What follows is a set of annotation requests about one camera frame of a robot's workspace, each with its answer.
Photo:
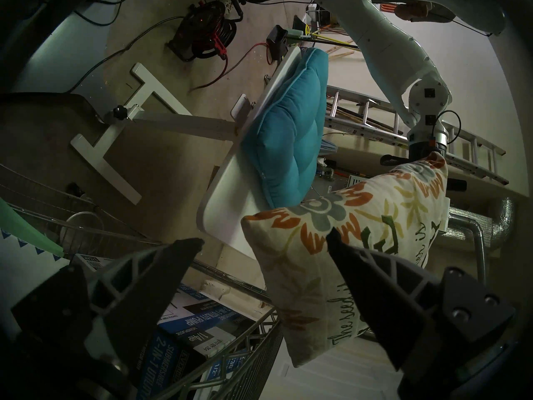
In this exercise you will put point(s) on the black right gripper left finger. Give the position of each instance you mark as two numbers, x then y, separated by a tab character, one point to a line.
137	295

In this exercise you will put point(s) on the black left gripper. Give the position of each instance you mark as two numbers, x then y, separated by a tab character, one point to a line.
429	148

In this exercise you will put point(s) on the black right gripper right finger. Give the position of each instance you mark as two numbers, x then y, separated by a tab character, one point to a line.
399	307

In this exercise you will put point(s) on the floral HOPE JOY pillow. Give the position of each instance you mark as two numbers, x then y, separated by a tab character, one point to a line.
291	278

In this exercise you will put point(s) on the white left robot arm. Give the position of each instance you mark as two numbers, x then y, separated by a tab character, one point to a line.
374	41

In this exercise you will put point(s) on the green edged triangle print cushion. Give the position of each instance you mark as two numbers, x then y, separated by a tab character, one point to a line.
21	274

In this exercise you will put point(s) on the teal tufted seat cushion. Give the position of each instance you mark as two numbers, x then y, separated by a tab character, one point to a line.
287	132

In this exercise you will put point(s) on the aluminium ladder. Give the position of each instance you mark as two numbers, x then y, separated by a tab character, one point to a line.
470	149

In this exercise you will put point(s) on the utility pump cardboard box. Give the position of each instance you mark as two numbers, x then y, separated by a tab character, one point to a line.
200	320

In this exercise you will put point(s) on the metal bowl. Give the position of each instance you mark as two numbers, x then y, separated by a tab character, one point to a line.
81	232

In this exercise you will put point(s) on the white panel door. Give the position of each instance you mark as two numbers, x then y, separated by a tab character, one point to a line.
333	378

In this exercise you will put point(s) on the white adjustable side table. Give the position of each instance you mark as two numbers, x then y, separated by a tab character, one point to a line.
225	211

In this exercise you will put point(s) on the yellow rod tool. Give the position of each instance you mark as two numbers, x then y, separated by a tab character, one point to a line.
329	38

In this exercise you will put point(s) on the cluttered storage rack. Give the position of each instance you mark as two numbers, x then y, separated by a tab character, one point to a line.
318	16

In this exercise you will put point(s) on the green plastic tool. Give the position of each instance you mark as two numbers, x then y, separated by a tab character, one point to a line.
300	28

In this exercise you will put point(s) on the black box device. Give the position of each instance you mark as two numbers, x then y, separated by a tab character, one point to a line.
277	43

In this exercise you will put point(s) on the white power strip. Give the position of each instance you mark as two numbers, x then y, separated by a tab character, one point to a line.
231	3

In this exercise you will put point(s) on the silver duct pipe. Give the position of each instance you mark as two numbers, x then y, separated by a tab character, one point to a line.
479	228

